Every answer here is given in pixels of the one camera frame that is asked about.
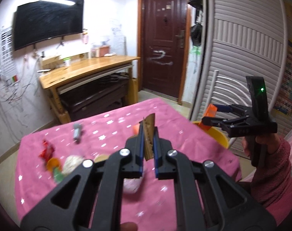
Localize white slatted wardrobe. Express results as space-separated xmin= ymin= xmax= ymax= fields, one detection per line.
xmin=192 ymin=0 xmax=291 ymax=159

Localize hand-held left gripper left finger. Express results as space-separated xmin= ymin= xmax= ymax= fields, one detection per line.
xmin=20 ymin=121 xmax=146 ymax=231

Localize tangled wall cables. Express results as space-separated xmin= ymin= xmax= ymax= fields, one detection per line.
xmin=0 ymin=53 xmax=41 ymax=126

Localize pink star-print tablecloth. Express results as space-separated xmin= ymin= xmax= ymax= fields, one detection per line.
xmin=15 ymin=98 xmax=243 ymax=231

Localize brown wedge-shaped toy slice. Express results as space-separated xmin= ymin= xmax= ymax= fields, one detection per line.
xmin=142 ymin=114 xmax=156 ymax=160

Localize yellow plastic bin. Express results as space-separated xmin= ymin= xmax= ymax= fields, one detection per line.
xmin=193 ymin=121 xmax=229 ymax=150

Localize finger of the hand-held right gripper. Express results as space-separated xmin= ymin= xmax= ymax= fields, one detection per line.
xmin=201 ymin=115 xmax=251 ymax=128
xmin=213 ymin=104 xmax=252 ymax=116

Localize beige round piece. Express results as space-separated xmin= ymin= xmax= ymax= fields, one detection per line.
xmin=94 ymin=154 xmax=109 ymax=163

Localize orange plastic cup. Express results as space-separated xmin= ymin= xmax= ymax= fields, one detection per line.
xmin=45 ymin=157 xmax=61 ymax=171

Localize dark red door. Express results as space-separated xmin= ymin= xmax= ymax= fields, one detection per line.
xmin=138 ymin=0 xmax=193 ymax=105

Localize white round toy food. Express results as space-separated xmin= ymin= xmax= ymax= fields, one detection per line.
xmin=62 ymin=154 xmax=85 ymax=175

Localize eye chart poster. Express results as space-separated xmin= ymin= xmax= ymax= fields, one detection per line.
xmin=0 ymin=25 xmax=19 ymax=86

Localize wooden desk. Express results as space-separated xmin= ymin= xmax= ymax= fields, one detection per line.
xmin=38 ymin=55 xmax=141 ymax=124

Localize pink box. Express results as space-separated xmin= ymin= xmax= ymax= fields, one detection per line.
xmin=97 ymin=45 xmax=111 ymax=58

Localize person's left hand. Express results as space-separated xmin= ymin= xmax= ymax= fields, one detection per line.
xmin=119 ymin=223 xmax=138 ymax=231

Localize grey plastic bottle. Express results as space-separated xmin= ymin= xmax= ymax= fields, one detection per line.
xmin=73 ymin=123 xmax=83 ymax=143

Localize colourful wall poster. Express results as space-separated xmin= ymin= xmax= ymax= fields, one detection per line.
xmin=273 ymin=41 xmax=292 ymax=116

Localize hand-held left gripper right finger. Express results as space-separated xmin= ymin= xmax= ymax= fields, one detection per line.
xmin=153 ymin=126 xmax=277 ymax=231

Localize person's right forearm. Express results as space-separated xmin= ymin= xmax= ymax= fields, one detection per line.
xmin=241 ymin=138 xmax=292 ymax=208

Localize red wrapper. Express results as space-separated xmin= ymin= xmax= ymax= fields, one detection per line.
xmin=39 ymin=140 xmax=55 ymax=163

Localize black wall television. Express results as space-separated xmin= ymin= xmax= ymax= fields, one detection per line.
xmin=13 ymin=0 xmax=85 ymax=51

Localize orange block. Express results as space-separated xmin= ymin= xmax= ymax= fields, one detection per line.
xmin=198 ymin=103 xmax=219 ymax=131

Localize green wrapper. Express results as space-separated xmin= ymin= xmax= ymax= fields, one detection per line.
xmin=53 ymin=168 xmax=65 ymax=182

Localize white metal chair back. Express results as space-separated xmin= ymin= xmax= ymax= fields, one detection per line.
xmin=209 ymin=70 xmax=253 ymax=116

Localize person's right hand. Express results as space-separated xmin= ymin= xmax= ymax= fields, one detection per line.
xmin=241 ymin=133 xmax=281 ymax=159

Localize pale pink crumpled paper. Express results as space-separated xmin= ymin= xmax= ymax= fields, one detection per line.
xmin=123 ymin=178 xmax=143 ymax=194

